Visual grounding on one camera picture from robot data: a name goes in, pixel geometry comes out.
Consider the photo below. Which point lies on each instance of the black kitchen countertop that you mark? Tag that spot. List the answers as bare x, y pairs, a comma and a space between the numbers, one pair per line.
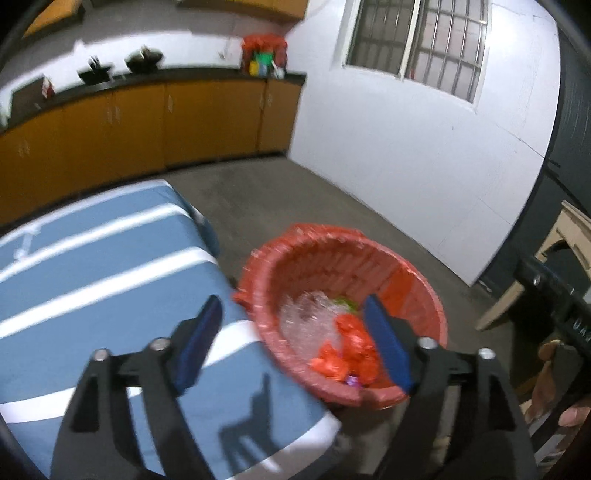
207, 74

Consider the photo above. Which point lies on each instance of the barred window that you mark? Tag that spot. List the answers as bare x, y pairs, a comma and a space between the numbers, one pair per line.
383, 37

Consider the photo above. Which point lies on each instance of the red bag of groceries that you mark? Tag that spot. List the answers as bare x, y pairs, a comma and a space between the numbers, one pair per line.
263, 44

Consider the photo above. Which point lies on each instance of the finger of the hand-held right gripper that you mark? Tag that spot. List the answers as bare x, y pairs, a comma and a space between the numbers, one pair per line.
538, 279

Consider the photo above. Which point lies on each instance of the large clear plastic bag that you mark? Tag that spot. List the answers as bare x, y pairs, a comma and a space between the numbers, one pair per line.
304, 318

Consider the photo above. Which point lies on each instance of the orange lower kitchen cabinets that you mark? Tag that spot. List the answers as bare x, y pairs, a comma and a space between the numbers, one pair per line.
207, 120

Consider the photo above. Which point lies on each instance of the yellow box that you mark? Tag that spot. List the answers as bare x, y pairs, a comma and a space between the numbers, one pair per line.
253, 68

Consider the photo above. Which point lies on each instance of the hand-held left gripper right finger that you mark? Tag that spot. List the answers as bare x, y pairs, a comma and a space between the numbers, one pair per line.
388, 346

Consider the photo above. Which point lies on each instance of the orange upper wall cabinet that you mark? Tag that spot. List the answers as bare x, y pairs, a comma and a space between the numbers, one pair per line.
51, 11
277, 3

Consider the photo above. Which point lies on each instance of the red plastic bag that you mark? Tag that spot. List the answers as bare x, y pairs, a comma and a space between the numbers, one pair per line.
364, 362
350, 326
328, 363

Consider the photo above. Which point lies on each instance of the person's right hand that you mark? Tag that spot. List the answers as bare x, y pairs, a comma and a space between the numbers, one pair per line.
540, 392

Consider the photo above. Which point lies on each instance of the light green wrapper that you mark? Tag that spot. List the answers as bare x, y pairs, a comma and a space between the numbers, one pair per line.
345, 303

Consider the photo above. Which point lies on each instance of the purple wrapper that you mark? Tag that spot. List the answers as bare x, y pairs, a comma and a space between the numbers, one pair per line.
353, 381

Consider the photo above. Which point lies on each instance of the red woven plastic basket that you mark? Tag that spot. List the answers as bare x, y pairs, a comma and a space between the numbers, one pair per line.
323, 263

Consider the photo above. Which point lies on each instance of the blue white striped tablecloth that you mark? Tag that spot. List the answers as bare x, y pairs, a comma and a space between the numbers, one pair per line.
92, 258

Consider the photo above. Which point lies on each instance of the beige plastic stool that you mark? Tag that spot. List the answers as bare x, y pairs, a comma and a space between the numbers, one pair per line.
572, 230

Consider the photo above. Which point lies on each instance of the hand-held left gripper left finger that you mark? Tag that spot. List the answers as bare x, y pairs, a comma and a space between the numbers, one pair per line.
198, 346

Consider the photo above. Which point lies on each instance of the green container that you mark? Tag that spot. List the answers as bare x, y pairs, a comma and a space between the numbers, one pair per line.
264, 60

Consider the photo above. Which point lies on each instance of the black pot with lid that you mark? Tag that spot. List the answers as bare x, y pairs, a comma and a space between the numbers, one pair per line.
143, 62

